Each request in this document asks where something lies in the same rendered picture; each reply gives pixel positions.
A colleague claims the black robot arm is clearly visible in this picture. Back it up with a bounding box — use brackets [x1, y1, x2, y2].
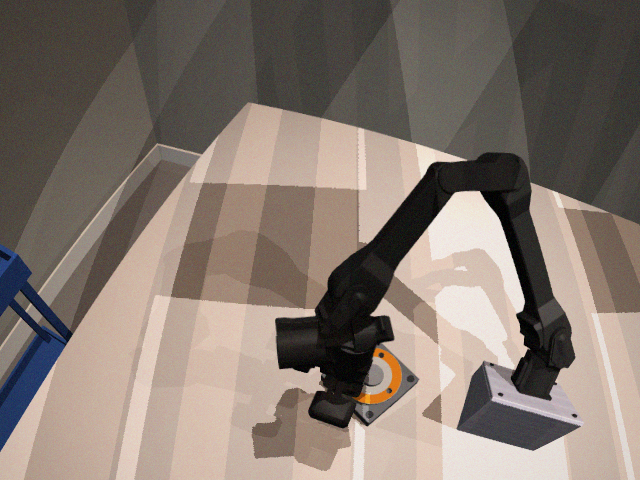
[275, 152, 576, 401]

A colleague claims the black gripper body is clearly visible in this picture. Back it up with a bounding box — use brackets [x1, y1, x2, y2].
[308, 348, 373, 429]

